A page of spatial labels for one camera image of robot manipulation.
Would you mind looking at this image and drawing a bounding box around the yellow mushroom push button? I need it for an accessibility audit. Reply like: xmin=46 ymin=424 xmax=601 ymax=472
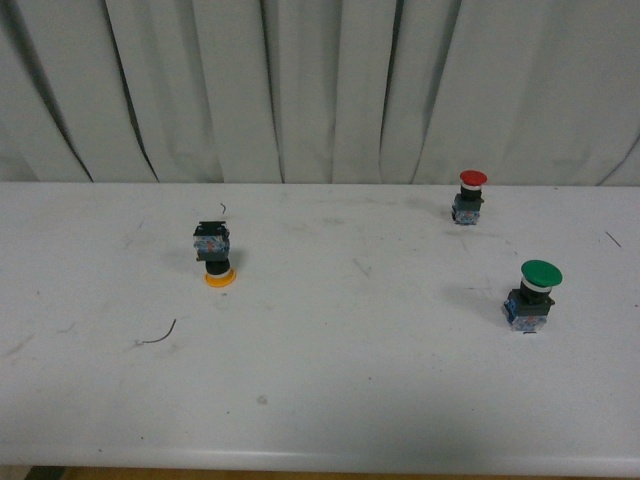
xmin=193 ymin=221 xmax=236 ymax=288

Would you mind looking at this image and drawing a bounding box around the white pleated curtain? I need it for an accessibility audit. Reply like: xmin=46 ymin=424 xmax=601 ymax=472
xmin=1 ymin=1 xmax=639 ymax=186

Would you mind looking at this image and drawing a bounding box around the curved thin wire piece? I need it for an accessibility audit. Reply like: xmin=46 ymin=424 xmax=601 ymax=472
xmin=135 ymin=318 xmax=178 ymax=346

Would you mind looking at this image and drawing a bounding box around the green mushroom push button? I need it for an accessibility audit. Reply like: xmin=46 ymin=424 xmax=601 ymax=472
xmin=503 ymin=259 xmax=563 ymax=333

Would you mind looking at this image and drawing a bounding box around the red mushroom push button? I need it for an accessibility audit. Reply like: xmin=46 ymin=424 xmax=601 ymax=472
xmin=451 ymin=170 xmax=488 ymax=225

